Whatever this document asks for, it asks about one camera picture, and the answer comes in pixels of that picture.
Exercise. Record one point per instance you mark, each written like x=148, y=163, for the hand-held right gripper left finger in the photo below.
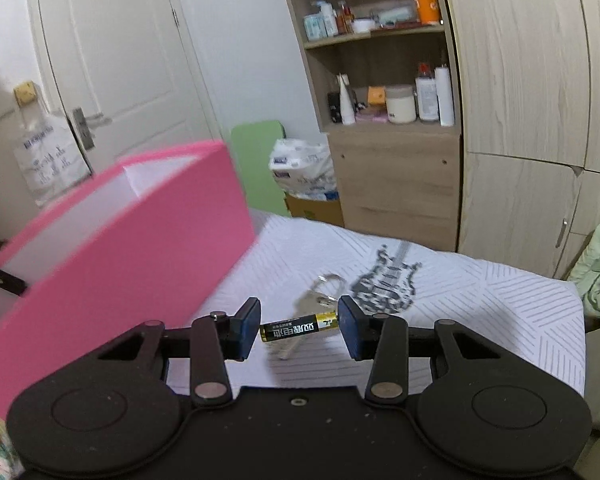
x=245, y=330

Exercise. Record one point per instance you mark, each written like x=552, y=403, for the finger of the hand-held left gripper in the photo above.
x=5, y=279

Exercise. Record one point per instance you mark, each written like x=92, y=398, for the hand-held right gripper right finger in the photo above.
x=352, y=327

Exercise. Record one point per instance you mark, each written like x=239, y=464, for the bunch of keys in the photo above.
x=310, y=301

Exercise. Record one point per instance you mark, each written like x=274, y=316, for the black and gold battery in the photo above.
x=295, y=330

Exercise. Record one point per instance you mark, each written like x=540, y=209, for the pink cardboard box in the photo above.
x=155, y=240

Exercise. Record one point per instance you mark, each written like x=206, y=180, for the brown cardboard box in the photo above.
x=315, y=212

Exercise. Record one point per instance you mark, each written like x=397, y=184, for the white plastic bag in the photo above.
x=50, y=160

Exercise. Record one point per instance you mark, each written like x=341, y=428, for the wooden shelving unit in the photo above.
x=395, y=180

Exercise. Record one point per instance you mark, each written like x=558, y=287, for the green folding table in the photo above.
x=252, y=170

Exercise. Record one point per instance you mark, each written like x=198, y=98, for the toilet paper pack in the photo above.
x=305, y=165

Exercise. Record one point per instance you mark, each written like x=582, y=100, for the pink flat packets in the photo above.
x=371, y=115

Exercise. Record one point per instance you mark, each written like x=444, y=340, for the black small bottle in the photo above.
x=334, y=108

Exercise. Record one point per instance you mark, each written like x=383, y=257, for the white tube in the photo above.
x=346, y=105

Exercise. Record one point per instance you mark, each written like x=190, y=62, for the large white jar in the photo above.
x=400, y=105

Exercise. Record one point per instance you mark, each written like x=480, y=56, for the orange small box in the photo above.
x=376, y=95

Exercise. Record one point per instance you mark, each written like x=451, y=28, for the white labelled bottle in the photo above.
x=426, y=97

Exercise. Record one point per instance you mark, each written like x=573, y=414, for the plain white bottle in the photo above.
x=445, y=97

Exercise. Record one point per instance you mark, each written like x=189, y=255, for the white door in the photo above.
x=120, y=35

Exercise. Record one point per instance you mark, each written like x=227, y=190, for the light wooden wardrobe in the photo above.
x=520, y=85

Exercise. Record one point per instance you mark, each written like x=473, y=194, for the small white jar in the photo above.
x=362, y=26

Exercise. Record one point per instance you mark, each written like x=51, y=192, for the light blue small box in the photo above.
x=314, y=26

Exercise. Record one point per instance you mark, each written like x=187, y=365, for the brown small bottle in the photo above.
x=345, y=20

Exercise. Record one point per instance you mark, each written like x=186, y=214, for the white pump bottle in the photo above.
x=328, y=20

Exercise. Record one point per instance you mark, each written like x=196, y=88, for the face mask pack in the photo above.
x=392, y=14

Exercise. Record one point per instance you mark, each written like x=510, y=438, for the orange paper cup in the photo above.
x=426, y=7

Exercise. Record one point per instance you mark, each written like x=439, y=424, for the yellow wall hook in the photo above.
x=25, y=93

